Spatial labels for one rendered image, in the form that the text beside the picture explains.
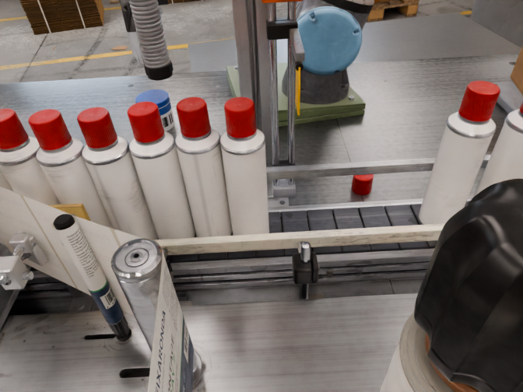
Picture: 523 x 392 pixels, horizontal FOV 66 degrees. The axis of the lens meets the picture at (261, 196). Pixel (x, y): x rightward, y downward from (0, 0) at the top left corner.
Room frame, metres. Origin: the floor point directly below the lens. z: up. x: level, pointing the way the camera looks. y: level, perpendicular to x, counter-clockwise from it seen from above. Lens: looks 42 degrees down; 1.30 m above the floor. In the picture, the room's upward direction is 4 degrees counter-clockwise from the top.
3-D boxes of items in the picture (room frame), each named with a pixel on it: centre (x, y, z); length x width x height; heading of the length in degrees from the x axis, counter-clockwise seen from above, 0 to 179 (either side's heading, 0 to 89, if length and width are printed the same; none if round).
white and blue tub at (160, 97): (0.77, 0.22, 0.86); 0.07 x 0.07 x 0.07
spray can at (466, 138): (0.39, -0.25, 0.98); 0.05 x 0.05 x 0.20
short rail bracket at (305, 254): (0.30, -0.05, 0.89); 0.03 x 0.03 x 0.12; 0
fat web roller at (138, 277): (0.20, 0.10, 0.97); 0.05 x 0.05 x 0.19
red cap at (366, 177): (0.52, -0.17, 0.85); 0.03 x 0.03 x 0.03
